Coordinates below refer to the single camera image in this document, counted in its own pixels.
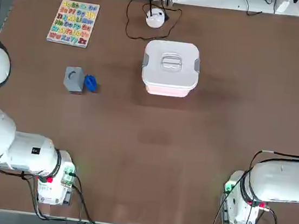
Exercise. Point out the blue toy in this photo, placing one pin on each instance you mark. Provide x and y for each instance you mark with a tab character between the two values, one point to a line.
90	83

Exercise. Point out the grey block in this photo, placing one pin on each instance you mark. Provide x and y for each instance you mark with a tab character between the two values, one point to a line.
73	79

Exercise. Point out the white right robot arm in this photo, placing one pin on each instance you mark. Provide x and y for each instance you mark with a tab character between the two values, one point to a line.
274	182

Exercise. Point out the pink storage bin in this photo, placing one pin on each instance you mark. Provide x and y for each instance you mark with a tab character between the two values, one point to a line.
165	91

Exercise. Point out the white desk lamp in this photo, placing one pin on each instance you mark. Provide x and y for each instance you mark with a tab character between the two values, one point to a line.
155	20

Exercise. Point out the alphabet puzzle board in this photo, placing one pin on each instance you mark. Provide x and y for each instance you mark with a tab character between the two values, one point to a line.
73	23

